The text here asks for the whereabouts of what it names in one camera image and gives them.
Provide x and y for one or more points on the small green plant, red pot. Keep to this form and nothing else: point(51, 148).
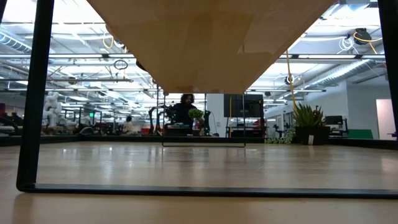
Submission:
point(196, 114)

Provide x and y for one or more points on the black television screen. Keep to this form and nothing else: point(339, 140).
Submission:
point(248, 105)

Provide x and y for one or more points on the wooden shelf with black frame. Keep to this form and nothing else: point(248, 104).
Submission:
point(202, 46)

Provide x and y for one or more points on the spiky plant in black pot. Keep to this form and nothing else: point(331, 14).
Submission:
point(309, 119)

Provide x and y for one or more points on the person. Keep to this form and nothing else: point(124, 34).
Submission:
point(129, 127)
point(183, 113)

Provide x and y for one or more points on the black background robot arm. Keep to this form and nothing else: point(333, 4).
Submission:
point(207, 123)
point(151, 119)

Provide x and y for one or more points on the green board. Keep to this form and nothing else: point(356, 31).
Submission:
point(360, 134)

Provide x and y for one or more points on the white humanoid robot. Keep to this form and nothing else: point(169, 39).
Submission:
point(51, 107)

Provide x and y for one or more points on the black background rig frame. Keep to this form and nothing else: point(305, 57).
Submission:
point(80, 109)

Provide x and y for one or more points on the ribbed silver ceiling duct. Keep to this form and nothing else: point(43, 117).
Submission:
point(339, 74)

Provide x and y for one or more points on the black computer monitor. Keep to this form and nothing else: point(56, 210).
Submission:
point(333, 120)

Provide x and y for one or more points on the trailing variegated vine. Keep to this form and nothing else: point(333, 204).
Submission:
point(280, 138)

